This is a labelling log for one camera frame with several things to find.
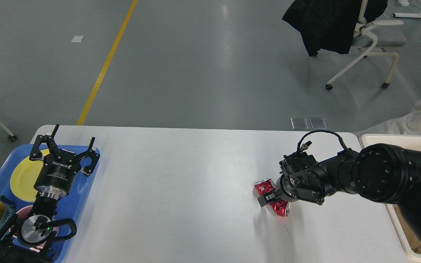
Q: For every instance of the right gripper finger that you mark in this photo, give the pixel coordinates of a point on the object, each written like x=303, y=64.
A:
x=268, y=198

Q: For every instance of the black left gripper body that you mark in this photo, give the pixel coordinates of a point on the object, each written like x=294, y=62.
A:
x=57, y=174

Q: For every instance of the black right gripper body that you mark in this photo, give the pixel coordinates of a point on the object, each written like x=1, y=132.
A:
x=282, y=190

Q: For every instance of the crushed red can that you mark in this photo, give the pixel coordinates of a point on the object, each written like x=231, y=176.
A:
x=281, y=208

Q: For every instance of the yellow plastic plate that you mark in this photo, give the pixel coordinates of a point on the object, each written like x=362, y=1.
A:
x=23, y=175

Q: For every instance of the brown paper bag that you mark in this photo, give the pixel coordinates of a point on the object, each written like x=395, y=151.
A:
x=411, y=238

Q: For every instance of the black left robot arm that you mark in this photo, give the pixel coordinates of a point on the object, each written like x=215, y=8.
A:
x=39, y=225

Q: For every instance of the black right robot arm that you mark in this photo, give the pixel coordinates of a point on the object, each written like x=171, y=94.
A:
x=381, y=173

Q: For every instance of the blue plastic tray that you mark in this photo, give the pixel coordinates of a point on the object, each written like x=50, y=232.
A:
x=70, y=206

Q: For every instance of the left floor socket plate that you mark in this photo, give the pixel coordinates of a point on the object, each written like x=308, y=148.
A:
x=299, y=124

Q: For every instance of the floor socket plate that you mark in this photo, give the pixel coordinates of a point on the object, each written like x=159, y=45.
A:
x=299, y=124
x=318, y=123

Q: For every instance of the right floor socket plate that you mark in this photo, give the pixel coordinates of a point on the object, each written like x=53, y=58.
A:
x=318, y=123

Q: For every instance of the white plastic bin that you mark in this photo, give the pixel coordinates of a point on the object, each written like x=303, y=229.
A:
x=407, y=142

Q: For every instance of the black jacket on chair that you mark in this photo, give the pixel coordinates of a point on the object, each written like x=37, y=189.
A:
x=324, y=24

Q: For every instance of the white office chair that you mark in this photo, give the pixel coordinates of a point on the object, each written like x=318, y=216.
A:
x=372, y=39

